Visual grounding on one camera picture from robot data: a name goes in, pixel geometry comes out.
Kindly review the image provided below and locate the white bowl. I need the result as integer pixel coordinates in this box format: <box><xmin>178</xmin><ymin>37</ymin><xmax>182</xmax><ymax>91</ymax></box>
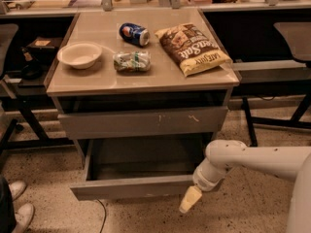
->
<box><xmin>57</xmin><ymin>42</ymin><xmax>102</xmax><ymax>70</ymax></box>

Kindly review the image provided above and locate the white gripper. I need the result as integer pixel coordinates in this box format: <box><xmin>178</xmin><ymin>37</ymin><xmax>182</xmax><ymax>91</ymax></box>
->
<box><xmin>179</xmin><ymin>158</ymin><xmax>231</xmax><ymax>214</ymax></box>

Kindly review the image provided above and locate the grey drawer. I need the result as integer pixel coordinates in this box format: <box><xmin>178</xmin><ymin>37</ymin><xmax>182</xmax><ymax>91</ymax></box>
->
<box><xmin>71</xmin><ymin>134</ymin><xmax>204</xmax><ymax>200</ymax></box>
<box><xmin>58</xmin><ymin>106</ymin><xmax>227</xmax><ymax>139</ymax></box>

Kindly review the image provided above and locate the white shoe upper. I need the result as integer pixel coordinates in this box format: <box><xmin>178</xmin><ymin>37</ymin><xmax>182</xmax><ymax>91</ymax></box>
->
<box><xmin>9</xmin><ymin>181</ymin><xmax>27</xmax><ymax>200</ymax></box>

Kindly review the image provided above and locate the black floor cable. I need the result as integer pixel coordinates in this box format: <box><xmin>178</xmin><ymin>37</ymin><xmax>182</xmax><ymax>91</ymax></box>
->
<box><xmin>96</xmin><ymin>199</ymin><xmax>108</xmax><ymax>233</ymax></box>

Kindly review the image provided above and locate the black box under desk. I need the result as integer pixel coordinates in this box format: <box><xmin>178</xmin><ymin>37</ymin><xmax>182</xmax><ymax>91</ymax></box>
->
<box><xmin>26</xmin><ymin>37</ymin><xmax>62</xmax><ymax>63</ymax></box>

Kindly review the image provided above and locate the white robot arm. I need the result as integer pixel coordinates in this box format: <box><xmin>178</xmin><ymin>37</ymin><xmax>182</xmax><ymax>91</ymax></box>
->
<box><xmin>179</xmin><ymin>140</ymin><xmax>311</xmax><ymax>233</ymax></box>

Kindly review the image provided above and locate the grey chair left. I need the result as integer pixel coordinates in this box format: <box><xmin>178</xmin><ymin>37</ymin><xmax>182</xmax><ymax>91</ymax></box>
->
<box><xmin>0</xmin><ymin>23</ymin><xmax>25</xmax><ymax>157</ymax></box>

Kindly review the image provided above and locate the black round object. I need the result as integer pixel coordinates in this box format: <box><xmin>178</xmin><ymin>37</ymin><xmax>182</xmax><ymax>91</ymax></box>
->
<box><xmin>21</xmin><ymin>48</ymin><xmax>43</xmax><ymax>80</ymax></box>

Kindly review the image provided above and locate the brown yellow chip bag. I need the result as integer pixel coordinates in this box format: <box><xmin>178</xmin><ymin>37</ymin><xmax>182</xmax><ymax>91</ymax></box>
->
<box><xmin>155</xmin><ymin>23</ymin><xmax>230</xmax><ymax>77</ymax></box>

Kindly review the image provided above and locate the white shoe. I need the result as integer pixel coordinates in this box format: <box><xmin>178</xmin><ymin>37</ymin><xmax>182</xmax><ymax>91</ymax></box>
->
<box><xmin>12</xmin><ymin>203</ymin><xmax>35</xmax><ymax>233</ymax></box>
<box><xmin>9</xmin><ymin>181</ymin><xmax>27</xmax><ymax>200</ymax></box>

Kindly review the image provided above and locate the white shoe lower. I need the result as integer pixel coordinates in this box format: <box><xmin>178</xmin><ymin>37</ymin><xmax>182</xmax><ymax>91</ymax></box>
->
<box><xmin>12</xmin><ymin>203</ymin><xmax>35</xmax><ymax>233</ymax></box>

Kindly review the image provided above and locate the blue soda can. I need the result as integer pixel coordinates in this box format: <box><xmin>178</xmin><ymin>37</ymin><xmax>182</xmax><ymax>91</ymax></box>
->
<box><xmin>119</xmin><ymin>22</ymin><xmax>150</xmax><ymax>48</ymax></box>

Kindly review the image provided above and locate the grey chair right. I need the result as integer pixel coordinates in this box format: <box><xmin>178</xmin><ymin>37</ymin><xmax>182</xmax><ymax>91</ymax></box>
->
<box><xmin>242</xmin><ymin>22</ymin><xmax>311</xmax><ymax>147</ymax></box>

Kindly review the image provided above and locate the grey top drawer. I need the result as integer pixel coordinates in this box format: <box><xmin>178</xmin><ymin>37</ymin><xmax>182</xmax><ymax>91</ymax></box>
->
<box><xmin>58</xmin><ymin>106</ymin><xmax>227</xmax><ymax>139</ymax></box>

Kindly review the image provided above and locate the grey chair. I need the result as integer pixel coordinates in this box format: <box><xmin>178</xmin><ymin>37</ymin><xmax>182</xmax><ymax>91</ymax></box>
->
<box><xmin>242</xmin><ymin>22</ymin><xmax>311</xmax><ymax>147</ymax></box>
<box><xmin>0</xmin><ymin>23</ymin><xmax>25</xmax><ymax>157</ymax></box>

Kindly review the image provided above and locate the crushed green white can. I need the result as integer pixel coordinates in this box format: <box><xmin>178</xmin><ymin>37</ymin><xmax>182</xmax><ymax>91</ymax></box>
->
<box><xmin>113</xmin><ymin>51</ymin><xmax>151</xmax><ymax>72</ymax></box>

